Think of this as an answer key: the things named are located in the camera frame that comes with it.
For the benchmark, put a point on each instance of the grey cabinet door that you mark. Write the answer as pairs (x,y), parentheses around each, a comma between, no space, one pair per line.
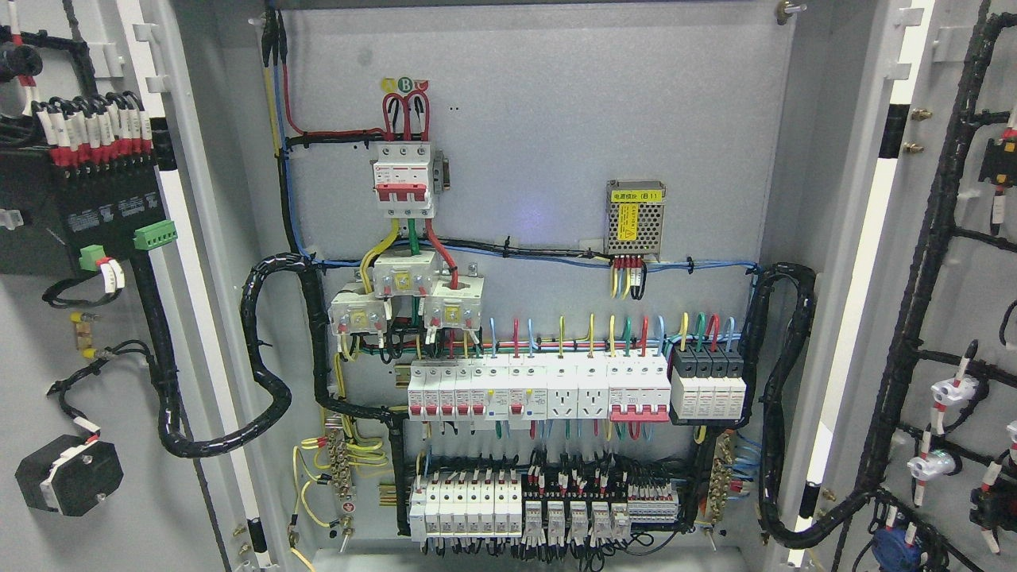
(169,513)
(938,230)

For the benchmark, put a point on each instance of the white upper breaker row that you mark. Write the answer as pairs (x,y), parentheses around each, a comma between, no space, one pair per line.
(479,392)

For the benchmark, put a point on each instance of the white breaker row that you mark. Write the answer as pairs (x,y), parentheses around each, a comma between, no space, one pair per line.
(479,392)
(468,506)

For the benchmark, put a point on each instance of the white current transformers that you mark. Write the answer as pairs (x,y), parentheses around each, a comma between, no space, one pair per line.
(399,280)

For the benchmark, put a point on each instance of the metal mesh power supply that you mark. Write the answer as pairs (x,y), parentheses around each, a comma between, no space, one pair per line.
(634,211)

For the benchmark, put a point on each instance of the white red main breaker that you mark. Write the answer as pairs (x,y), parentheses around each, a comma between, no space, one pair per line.
(407,175)

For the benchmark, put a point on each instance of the black white surge protector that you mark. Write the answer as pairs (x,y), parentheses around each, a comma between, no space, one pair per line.
(706,387)

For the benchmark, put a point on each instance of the white lower breaker row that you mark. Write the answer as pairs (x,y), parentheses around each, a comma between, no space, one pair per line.
(468,506)

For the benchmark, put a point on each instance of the row of small relays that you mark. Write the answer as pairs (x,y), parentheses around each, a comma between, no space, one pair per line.
(575,524)

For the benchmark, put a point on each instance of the black digital power meter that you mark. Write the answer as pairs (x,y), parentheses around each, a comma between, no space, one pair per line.
(56,221)

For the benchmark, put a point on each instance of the white din rail sockets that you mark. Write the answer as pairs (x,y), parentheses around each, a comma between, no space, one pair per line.
(577,387)

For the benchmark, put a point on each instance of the red handled circuit breaker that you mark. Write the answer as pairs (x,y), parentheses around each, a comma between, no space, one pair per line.
(638,389)

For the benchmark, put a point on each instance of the white rotary selector switch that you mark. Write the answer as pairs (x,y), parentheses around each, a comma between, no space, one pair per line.
(70,475)

